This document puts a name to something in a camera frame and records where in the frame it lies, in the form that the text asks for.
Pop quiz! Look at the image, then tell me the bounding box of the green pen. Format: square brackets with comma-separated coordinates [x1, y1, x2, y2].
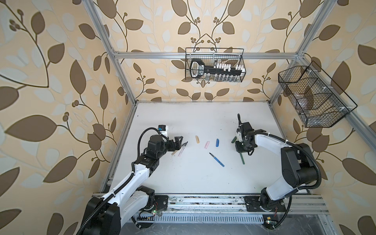
[240, 153, 245, 165]

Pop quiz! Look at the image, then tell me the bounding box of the blue pen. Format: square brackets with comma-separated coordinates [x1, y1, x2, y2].
[209, 153, 225, 167]

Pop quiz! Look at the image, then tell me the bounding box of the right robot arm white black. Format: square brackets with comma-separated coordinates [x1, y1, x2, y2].
[235, 121, 322, 230]

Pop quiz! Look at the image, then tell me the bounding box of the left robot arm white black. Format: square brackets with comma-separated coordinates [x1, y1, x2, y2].
[77, 125, 183, 235]

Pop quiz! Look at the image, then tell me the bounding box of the pink pen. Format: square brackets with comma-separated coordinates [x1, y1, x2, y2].
[178, 142, 188, 157]

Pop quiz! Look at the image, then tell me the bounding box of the black tool in basket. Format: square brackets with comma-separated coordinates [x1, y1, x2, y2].
[187, 59, 246, 79]

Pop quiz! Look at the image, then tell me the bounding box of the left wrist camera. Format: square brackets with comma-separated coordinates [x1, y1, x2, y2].
[158, 125, 168, 139]

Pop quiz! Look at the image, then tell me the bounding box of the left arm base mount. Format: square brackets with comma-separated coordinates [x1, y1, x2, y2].
[131, 195, 169, 229]

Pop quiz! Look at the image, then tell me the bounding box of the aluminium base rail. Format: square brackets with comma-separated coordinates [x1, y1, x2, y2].
[85, 193, 330, 224]

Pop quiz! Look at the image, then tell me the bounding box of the back wire basket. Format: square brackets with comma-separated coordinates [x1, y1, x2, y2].
[185, 47, 246, 83]

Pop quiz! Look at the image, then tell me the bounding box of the wire basket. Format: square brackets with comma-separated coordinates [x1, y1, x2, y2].
[185, 47, 246, 83]
[278, 61, 358, 128]

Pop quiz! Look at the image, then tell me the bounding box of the right wire basket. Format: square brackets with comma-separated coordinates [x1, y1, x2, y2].
[278, 61, 358, 128]

